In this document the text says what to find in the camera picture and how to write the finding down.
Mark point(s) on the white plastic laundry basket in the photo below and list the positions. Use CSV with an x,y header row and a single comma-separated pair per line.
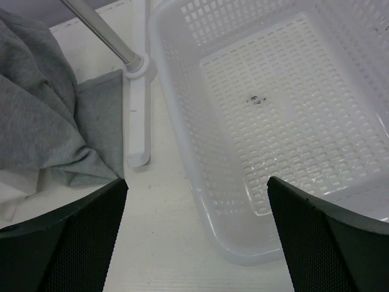
x,y
292,89

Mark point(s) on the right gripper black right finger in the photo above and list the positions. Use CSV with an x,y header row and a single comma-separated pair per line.
x,y
328,247

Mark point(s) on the grey cloth mat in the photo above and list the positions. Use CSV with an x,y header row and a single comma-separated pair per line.
x,y
99,114

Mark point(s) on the white tank top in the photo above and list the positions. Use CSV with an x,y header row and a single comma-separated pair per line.
x,y
16,186

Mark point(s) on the grey tank top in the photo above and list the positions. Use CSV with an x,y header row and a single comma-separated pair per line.
x,y
38,100

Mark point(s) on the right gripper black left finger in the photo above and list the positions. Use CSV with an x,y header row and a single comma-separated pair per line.
x,y
67,249

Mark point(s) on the white metal clothes rack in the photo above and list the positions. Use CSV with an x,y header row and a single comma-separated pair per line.
x,y
140,70

